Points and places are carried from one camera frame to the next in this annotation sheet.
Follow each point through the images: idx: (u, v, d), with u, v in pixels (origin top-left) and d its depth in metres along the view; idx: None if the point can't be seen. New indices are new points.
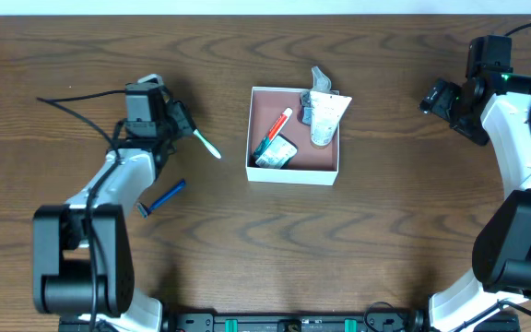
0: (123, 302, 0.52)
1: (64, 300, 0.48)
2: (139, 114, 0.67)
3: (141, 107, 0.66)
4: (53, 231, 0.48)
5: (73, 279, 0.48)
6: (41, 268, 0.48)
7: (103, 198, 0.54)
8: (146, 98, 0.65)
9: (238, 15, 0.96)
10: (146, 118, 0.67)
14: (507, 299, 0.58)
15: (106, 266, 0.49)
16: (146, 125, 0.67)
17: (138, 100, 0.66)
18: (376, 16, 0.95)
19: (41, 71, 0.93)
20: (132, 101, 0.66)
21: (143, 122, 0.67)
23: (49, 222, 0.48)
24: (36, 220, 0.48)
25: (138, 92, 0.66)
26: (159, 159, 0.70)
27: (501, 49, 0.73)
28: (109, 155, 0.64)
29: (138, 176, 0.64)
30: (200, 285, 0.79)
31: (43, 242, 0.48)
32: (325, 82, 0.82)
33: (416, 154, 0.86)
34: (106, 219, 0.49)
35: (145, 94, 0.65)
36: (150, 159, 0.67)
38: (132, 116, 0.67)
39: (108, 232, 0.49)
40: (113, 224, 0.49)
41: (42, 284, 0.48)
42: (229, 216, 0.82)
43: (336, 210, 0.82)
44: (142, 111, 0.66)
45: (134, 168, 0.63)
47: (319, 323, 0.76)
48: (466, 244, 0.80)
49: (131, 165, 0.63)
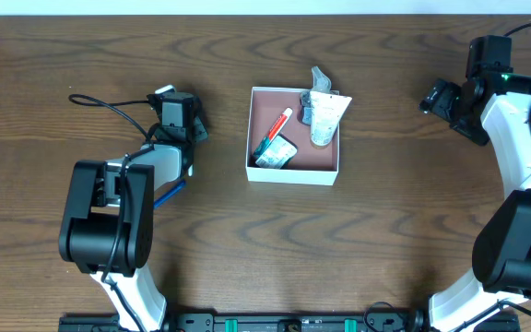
0: (141, 260, 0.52)
1: (84, 248, 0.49)
2: (172, 120, 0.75)
3: (176, 114, 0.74)
4: (88, 181, 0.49)
5: (97, 229, 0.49)
6: (71, 211, 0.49)
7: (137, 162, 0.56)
8: (182, 106, 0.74)
9: (238, 15, 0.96)
10: (178, 124, 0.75)
14: (507, 299, 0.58)
15: (132, 217, 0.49)
16: (177, 130, 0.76)
17: (173, 107, 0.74)
18: (376, 16, 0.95)
19: (42, 71, 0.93)
20: (169, 109, 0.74)
21: (175, 126, 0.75)
23: (87, 169, 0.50)
24: (76, 169, 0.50)
25: (175, 101, 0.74)
26: (185, 161, 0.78)
27: (501, 49, 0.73)
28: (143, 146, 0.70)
29: (170, 160, 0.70)
30: (201, 285, 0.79)
31: (78, 186, 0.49)
32: (326, 82, 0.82)
33: (416, 154, 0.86)
34: (139, 172, 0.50)
35: (181, 103, 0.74)
36: (178, 156, 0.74)
38: (165, 122, 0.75)
39: (138, 185, 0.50)
40: (145, 179, 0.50)
41: (68, 230, 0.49)
42: (229, 215, 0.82)
43: (336, 209, 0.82)
44: (175, 117, 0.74)
45: (163, 153, 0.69)
47: (319, 323, 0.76)
48: (466, 244, 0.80)
49: (162, 150, 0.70)
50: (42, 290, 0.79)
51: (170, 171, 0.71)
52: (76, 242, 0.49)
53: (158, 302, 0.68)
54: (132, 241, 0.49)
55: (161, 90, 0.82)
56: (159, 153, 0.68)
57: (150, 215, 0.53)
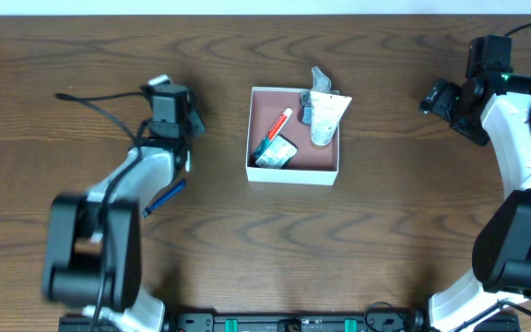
0: (128, 300, 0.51)
1: (68, 290, 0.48)
2: (164, 116, 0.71)
3: (168, 110, 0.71)
4: (68, 222, 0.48)
5: (80, 269, 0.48)
6: (53, 255, 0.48)
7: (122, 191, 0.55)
8: (173, 100, 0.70)
9: (238, 15, 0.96)
10: (170, 120, 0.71)
14: (507, 299, 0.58)
15: (116, 260, 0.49)
16: (169, 126, 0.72)
17: (164, 100, 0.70)
18: (376, 16, 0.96)
19: (42, 72, 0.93)
20: (159, 103, 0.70)
21: (167, 123, 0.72)
23: (67, 207, 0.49)
24: (54, 208, 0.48)
25: (166, 95, 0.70)
26: (178, 160, 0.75)
27: (501, 49, 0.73)
28: (131, 151, 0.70)
29: (158, 171, 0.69)
30: (201, 285, 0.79)
31: (58, 227, 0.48)
32: (326, 82, 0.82)
33: (416, 154, 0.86)
34: (122, 213, 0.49)
35: (172, 98, 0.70)
36: (168, 160, 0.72)
38: (156, 117, 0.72)
39: (122, 227, 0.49)
40: (128, 219, 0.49)
41: (52, 273, 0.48)
42: (229, 215, 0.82)
43: (336, 209, 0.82)
44: (167, 112, 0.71)
45: (151, 166, 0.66)
47: (319, 323, 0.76)
48: (466, 244, 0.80)
49: (150, 162, 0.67)
50: None
51: (157, 182, 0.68)
52: (60, 283, 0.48)
53: (155, 311, 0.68)
54: (117, 284, 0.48)
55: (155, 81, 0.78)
56: (147, 165, 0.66)
57: (136, 252, 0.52)
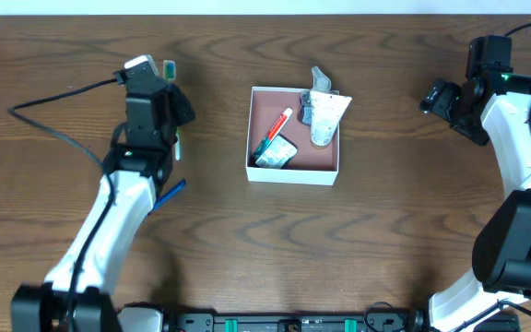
0: None
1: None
2: (141, 122, 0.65)
3: (145, 113, 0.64)
4: (32, 323, 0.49)
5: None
6: None
7: (89, 271, 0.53)
8: (149, 103, 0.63)
9: (238, 15, 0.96)
10: (147, 126, 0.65)
14: (507, 299, 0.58)
15: None
16: (147, 134, 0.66)
17: (140, 104, 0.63)
18: (375, 16, 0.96)
19: (42, 71, 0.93)
20: (135, 106, 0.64)
21: (145, 128, 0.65)
23: (29, 306, 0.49)
24: (15, 309, 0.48)
25: (142, 98, 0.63)
26: (161, 175, 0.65)
27: (501, 49, 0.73)
28: (102, 182, 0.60)
29: (135, 211, 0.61)
30: (200, 285, 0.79)
31: (23, 323, 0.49)
32: (325, 82, 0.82)
33: (416, 154, 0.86)
34: (88, 313, 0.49)
35: (148, 100, 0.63)
36: (149, 183, 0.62)
38: (132, 123, 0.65)
39: (89, 326, 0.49)
40: (96, 319, 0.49)
41: None
42: (229, 216, 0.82)
43: (336, 209, 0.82)
44: (142, 116, 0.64)
45: (128, 208, 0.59)
47: (319, 323, 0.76)
48: (466, 244, 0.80)
49: (127, 203, 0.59)
50: None
51: (138, 212, 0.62)
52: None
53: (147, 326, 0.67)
54: None
55: (132, 63, 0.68)
56: (123, 209, 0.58)
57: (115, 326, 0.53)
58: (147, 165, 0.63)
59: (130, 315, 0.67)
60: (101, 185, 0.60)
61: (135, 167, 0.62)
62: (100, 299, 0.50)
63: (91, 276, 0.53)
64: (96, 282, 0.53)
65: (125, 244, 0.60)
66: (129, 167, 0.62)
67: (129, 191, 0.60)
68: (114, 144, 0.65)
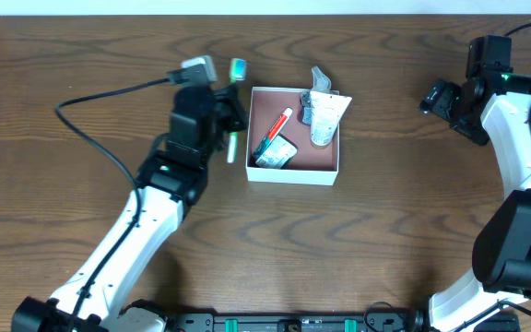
0: None
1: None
2: (182, 139, 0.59)
3: (188, 133, 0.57)
4: None
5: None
6: None
7: (96, 300, 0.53)
8: (194, 125, 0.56)
9: (238, 15, 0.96)
10: (188, 145, 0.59)
14: (507, 299, 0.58)
15: None
16: (187, 152, 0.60)
17: (184, 124, 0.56)
18: (375, 16, 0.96)
19: (42, 72, 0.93)
20: (179, 124, 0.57)
21: (185, 146, 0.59)
23: (29, 317, 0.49)
24: (17, 315, 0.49)
25: (188, 117, 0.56)
26: (192, 195, 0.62)
27: (501, 49, 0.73)
28: (132, 199, 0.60)
29: (156, 235, 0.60)
30: (201, 285, 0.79)
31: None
32: (326, 82, 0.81)
33: (416, 154, 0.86)
34: None
35: (194, 121, 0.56)
36: (179, 207, 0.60)
38: (174, 136, 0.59)
39: None
40: None
41: None
42: (229, 215, 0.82)
43: (336, 209, 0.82)
44: (186, 136, 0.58)
45: (148, 233, 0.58)
47: (319, 323, 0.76)
48: (466, 244, 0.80)
49: (148, 228, 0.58)
50: (42, 290, 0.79)
51: (159, 237, 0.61)
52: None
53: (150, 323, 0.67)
54: None
55: (188, 64, 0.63)
56: (143, 234, 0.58)
57: None
58: (179, 186, 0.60)
59: (134, 315, 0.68)
60: (128, 204, 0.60)
61: (168, 185, 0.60)
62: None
63: (96, 304, 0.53)
64: (99, 312, 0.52)
65: (139, 269, 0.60)
66: (160, 184, 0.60)
67: (153, 215, 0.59)
68: (153, 156, 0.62)
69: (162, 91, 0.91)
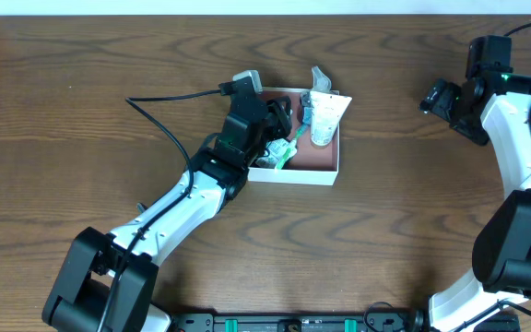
0: None
1: (65, 321, 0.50)
2: (232, 139, 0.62)
3: (239, 136, 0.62)
4: (83, 262, 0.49)
5: (84, 308, 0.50)
6: (60, 288, 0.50)
7: (148, 243, 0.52)
8: (246, 128, 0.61)
9: (238, 15, 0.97)
10: (237, 145, 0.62)
14: (507, 299, 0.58)
15: (115, 319, 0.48)
16: (235, 151, 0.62)
17: (237, 127, 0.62)
18: (375, 16, 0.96)
19: (43, 72, 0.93)
20: (232, 126, 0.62)
21: (233, 146, 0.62)
23: (87, 245, 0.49)
24: (76, 242, 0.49)
25: (241, 121, 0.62)
26: (231, 191, 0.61)
27: (501, 49, 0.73)
28: (183, 175, 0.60)
29: (200, 213, 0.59)
30: (202, 285, 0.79)
31: (75, 262, 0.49)
32: (326, 82, 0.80)
33: (416, 154, 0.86)
34: (136, 277, 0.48)
35: (247, 125, 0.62)
36: (222, 195, 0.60)
38: (225, 136, 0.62)
39: (130, 290, 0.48)
40: (139, 287, 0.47)
41: (55, 302, 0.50)
42: (230, 215, 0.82)
43: (336, 209, 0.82)
44: (237, 136, 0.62)
45: (198, 205, 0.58)
47: (319, 323, 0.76)
48: (466, 244, 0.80)
49: (200, 199, 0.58)
50: (42, 290, 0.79)
51: (201, 216, 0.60)
52: (63, 311, 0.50)
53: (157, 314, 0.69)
54: None
55: (239, 77, 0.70)
56: (194, 204, 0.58)
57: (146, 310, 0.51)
58: (226, 177, 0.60)
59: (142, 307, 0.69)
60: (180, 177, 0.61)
61: (216, 174, 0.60)
62: (152, 268, 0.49)
63: (148, 247, 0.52)
64: (150, 254, 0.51)
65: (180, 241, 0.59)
66: (209, 173, 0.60)
67: (205, 190, 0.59)
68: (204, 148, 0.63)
69: (162, 91, 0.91)
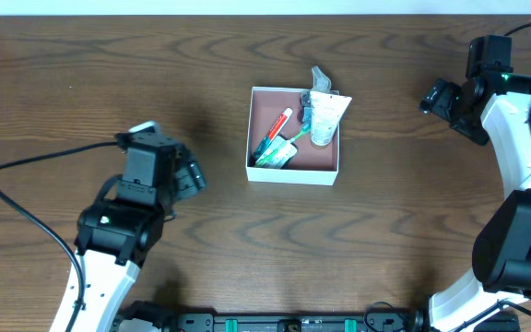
0: None
1: None
2: (138, 175, 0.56)
3: (145, 166, 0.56)
4: None
5: None
6: None
7: None
8: (154, 155, 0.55)
9: (238, 15, 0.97)
10: (145, 182, 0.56)
14: (507, 299, 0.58)
15: None
16: (142, 190, 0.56)
17: (144, 158, 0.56)
18: (375, 16, 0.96)
19: (42, 71, 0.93)
20: (136, 158, 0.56)
21: (142, 185, 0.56)
23: None
24: None
25: (147, 148, 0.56)
26: (145, 240, 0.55)
27: (501, 49, 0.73)
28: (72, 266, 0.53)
29: (112, 306, 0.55)
30: (201, 286, 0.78)
31: None
32: (325, 82, 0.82)
33: (416, 154, 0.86)
34: None
35: (155, 152, 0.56)
36: (129, 267, 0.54)
38: (128, 175, 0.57)
39: None
40: None
41: None
42: (229, 216, 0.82)
43: (336, 209, 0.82)
44: (143, 171, 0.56)
45: (100, 307, 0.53)
47: (319, 323, 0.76)
48: (466, 244, 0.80)
49: (98, 302, 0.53)
50: (42, 290, 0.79)
51: (117, 303, 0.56)
52: None
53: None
54: None
55: (137, 130, 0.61)
56: (94, 310, 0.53)
57: None
58: (127, 239, 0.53)
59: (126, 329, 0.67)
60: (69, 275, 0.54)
61: (114, 240, 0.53)
62: None
63: None
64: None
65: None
66: (106, 240, 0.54)
67: (100, 289, 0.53)
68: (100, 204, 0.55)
69: (161, 91, 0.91)
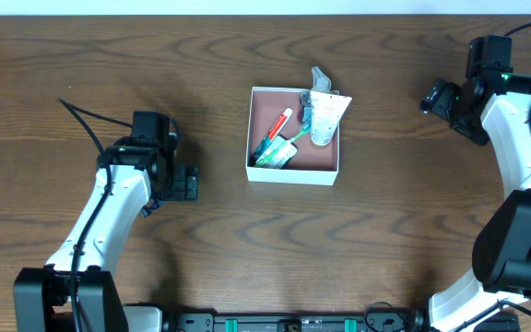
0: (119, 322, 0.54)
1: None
2: (143, 130, 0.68)
3: (147, 124, 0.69)
4: (36, 299, 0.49)
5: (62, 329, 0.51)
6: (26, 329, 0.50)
7: (90, 254, 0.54)
8: (156, 114, 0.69)
9: (238, 15, 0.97)
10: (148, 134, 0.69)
14: (507, 299, 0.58)
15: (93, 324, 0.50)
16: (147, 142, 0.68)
17: (147, 115, 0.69)
18: (375, 16, 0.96)
19: (42, 71, 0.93)
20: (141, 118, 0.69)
21: (146, 137, 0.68)
23: (29, 285, 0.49)
24: (17, 287, 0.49)
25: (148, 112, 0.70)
26: (155, 170, 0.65)
27: (501, 49, 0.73)
28: (99, 177, 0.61)
29: (132, 205, 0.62)
30: (200, 285, 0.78)
31: (25, 302, 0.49)
32: (326, 82, 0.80)
33: (415, 154, 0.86)
34: (93, 285, 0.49)
35: (156, 113, 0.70)
36: (145, 177, 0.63)
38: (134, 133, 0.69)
39: (94, 300, 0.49)
40: (100, 291, 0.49)
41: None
42: (229, 215, 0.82)
43: (336, 209, 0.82)
44: (147, 126, 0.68)
45: (124, 197, 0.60)
47: (319, 323, 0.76)
48: (466, 244, 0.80)
49: (123, 192, 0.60)
50: None
51: (135, 203, 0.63)
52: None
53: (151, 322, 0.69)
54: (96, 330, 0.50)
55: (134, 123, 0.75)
56: (119, 198, 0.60)
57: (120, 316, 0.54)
58: (140, 160, 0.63)
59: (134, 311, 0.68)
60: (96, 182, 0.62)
61: (130, 162, 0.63)
62: (102, 277, 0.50)
63: (94, 257, 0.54)
64: (97, 263, 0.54)
65: (125, 229, 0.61)
66: (122, 166, 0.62)
67: (125, 183, 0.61)
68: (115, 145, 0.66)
69: (161, 91, 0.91)
